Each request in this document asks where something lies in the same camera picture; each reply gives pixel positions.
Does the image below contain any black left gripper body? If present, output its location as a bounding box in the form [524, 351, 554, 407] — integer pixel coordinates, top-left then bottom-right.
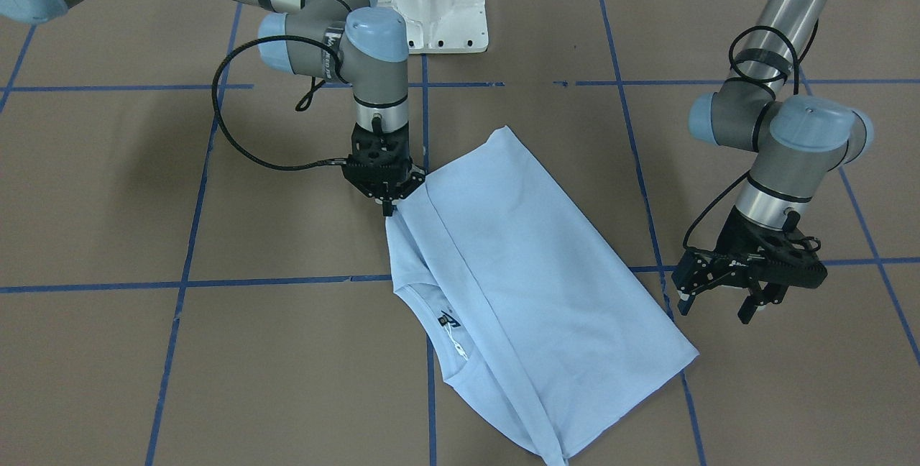
[671, 208, 827, 305]

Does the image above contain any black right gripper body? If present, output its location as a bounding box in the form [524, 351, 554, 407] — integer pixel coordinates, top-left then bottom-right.
[342, 124, 426, 204]

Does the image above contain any light blue t-shirt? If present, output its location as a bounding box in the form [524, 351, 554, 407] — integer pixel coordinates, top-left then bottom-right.
[385, 127, 699, 465]

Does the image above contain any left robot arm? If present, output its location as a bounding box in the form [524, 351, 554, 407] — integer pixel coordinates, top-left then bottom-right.
[671, 0, 874, 324]

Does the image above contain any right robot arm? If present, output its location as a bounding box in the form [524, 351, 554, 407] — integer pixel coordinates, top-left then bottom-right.
[2, 0, 426, 216]

